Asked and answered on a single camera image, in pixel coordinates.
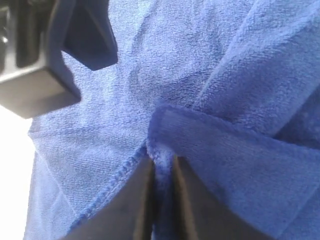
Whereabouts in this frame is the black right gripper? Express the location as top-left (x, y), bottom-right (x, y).
top-left (0, 0), bottom-right (118, 118)

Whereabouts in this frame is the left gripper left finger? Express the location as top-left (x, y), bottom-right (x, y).
top-left (63, 158), bottom-right (155, 240)

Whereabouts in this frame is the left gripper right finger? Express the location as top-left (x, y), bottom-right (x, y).
top-left (172, 156), bottom-right (272, 240)

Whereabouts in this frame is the blue microfiber cloth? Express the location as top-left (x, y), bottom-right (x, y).
top-left (24, 0), bottom-right (320, 240)

